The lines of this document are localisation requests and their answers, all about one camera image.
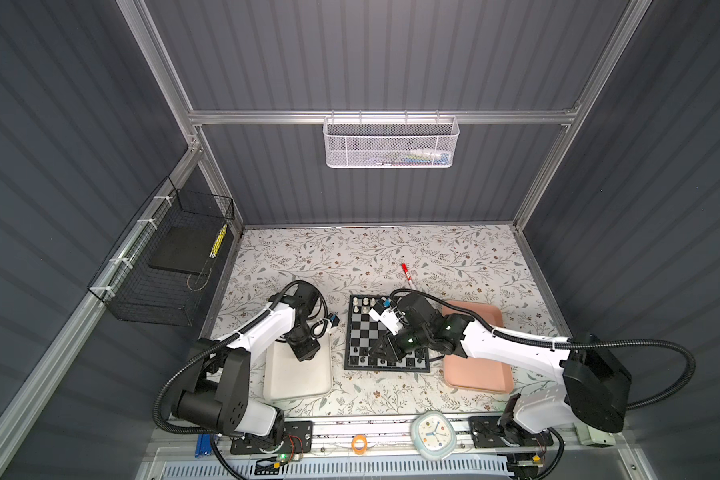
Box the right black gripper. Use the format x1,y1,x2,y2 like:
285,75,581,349
365,326,429,361

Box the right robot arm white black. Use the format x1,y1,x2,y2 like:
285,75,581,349
368,288,696,444

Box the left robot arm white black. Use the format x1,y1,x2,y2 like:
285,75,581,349
152,280,338,450

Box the black chess pieces on board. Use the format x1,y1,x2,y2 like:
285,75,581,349
344,346,430,372

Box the black white chess board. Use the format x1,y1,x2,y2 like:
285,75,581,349
344,307,431,373

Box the white chess pieces on board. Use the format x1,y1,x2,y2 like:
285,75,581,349
349,295,389,315

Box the white plastic tray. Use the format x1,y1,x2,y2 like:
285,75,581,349
263,338,333,401

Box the pink plastic tray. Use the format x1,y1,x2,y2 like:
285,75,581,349
443,301,514,394

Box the red white marker pen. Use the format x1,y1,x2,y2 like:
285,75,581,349
401,263,415,289

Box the mint green alarm clock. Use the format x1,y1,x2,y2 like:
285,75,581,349
410,411,457,461

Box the yellow brush in basket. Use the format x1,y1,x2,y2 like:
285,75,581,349
209,223,228,259

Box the blue clamp tool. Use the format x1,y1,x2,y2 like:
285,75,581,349
194,434,213,458

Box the green emergency stop box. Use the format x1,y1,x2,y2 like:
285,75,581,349
574,422,616,448

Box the black wire basket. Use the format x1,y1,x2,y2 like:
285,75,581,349
89,180,236,327

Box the white wire basket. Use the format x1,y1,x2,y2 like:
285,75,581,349
322,115,460,169

